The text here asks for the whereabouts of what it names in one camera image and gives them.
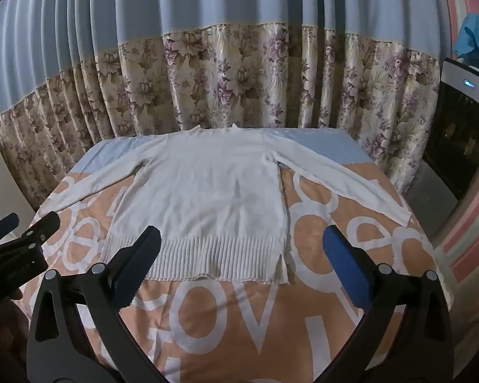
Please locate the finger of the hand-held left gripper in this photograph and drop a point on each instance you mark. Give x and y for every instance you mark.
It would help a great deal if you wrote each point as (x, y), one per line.
(6, 224)
(40, 229)

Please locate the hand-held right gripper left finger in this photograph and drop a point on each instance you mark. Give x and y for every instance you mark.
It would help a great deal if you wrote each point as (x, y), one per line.
(129, 275)

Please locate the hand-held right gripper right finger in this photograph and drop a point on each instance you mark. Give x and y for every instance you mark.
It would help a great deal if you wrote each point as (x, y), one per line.
(343, 271)

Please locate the white knit sweater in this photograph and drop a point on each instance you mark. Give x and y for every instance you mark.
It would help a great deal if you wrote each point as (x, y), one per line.
(207, 191)

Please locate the peach printed blanket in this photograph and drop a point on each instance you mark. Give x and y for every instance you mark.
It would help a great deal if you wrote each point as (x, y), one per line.
(231, 327)

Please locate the black and white appliance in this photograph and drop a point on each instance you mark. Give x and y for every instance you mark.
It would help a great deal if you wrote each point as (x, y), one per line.
(451, 139)

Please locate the blue and floral curtain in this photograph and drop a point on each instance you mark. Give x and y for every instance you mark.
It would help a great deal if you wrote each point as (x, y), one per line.
(223, 68)

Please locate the blue cloth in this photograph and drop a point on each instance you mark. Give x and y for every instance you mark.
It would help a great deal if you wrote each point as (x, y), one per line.
(475, 36)

